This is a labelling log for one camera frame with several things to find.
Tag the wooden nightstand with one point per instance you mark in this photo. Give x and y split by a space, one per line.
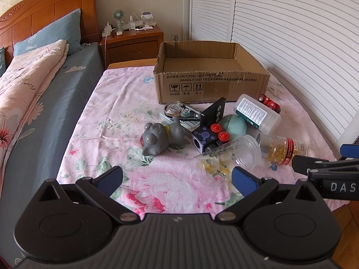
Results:
131 50

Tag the teal egg-shaped ball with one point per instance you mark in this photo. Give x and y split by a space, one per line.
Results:
234 126

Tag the white louvered closet door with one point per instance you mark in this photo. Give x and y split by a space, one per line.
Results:
294 47
213 8

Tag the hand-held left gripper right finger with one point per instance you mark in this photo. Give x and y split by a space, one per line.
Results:
244 183

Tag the small green desk fan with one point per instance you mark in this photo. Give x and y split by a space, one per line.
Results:
117 15

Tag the white plastic bottle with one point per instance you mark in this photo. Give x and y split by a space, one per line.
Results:
269 120

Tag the wooden headboard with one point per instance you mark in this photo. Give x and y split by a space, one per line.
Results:
42 14

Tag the white wall socket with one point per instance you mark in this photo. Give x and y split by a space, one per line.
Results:
175 37

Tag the clear acrylic stand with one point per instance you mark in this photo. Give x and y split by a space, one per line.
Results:
145 19

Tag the brown cardboard box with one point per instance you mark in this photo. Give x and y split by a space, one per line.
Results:
210 89

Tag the pink floral sheet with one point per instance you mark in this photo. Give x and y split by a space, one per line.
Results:
117 112

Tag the wooden table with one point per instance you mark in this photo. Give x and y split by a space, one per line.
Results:
126 64

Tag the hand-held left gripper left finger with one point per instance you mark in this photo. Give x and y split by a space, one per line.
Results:
110 180

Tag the clear plastic case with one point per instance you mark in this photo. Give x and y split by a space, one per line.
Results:
192 117

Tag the black cube toy red wheels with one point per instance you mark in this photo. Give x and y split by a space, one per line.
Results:
203 138

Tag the blue flower-print pillow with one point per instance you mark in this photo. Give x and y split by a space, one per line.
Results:
50 30

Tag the grey mouse toy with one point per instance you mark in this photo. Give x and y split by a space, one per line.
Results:
157 140

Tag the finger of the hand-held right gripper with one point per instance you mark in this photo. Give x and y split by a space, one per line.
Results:
303 162
349 149

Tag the dark teal pillow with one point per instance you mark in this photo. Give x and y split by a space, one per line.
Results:
2 61

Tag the pink quilt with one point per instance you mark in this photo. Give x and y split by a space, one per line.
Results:
28 75

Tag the clear spray bottle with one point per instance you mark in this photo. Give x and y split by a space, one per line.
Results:
131 21

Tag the bed with grey-blue sheet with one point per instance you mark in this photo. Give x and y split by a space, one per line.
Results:
56 103

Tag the red toy car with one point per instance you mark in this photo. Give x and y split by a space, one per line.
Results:
270 102

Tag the black wedge with round buttons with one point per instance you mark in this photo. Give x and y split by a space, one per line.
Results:
213 115

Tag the white power strip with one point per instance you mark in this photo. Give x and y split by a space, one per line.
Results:
108 30

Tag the clear plastic cup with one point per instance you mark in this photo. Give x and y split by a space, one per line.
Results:
246 152

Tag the clear bottle of yellow capsules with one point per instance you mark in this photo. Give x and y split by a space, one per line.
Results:
280 148

